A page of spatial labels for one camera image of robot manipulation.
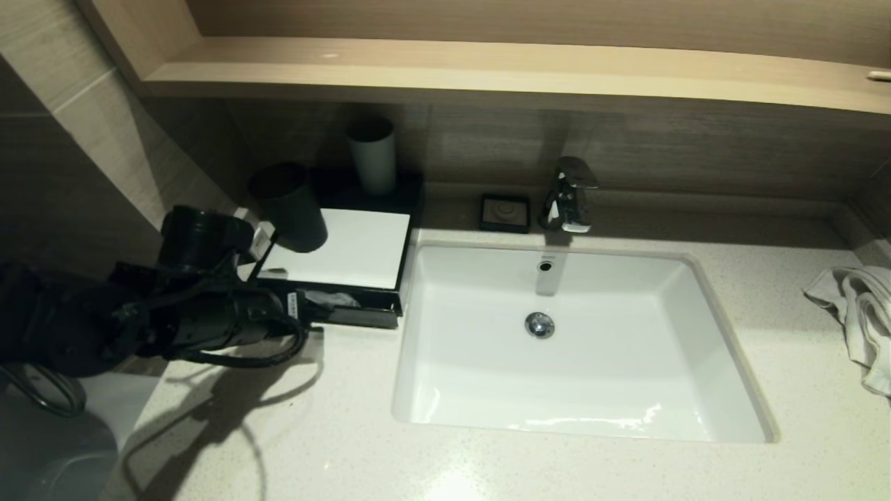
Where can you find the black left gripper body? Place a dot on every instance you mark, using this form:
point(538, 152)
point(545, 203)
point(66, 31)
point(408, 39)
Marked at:
point(289, 309)

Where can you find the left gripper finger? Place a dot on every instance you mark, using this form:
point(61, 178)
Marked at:
point(321, 311)

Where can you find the small white green-label sachet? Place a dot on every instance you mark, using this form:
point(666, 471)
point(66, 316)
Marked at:
point(334, 299)

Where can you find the black glossy drawer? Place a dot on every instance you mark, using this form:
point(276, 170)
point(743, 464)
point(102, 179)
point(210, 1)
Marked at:
point(369, 313)

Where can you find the black cup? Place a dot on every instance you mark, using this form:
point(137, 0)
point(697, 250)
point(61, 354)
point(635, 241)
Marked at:
point(292, 209)

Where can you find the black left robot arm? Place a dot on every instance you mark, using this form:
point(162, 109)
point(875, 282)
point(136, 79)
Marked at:
point(195, 240)

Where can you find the black box with white top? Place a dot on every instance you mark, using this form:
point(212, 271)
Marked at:
point(348, 243)

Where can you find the black glossy tray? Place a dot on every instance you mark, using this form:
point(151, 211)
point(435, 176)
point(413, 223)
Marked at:
point(407, 184)

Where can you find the grey cup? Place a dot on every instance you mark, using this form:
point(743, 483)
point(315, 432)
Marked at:
point(372, 160)

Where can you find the black square soap dish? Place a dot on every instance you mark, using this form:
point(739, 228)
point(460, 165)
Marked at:
point(505, 214)

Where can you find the chrome drain plug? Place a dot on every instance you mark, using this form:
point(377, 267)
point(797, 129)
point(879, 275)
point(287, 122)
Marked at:
point(539, 325)

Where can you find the chrome faucet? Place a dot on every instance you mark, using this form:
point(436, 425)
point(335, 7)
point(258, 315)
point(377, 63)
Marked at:
point(567, 202)

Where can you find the white ceramic sink basin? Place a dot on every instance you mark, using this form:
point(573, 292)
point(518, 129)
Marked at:
point(592, 376)

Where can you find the light wooden shelf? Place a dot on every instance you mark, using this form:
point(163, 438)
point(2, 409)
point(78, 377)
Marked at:
point(487, 69)

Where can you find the white towel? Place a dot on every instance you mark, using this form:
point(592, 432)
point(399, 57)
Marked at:
point(860, 313)

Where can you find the small pale object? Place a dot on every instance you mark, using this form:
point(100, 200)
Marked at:
point(878, 76)

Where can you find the small white rectangular block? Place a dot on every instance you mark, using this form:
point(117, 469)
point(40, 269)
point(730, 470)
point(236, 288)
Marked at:
point(261, 236)

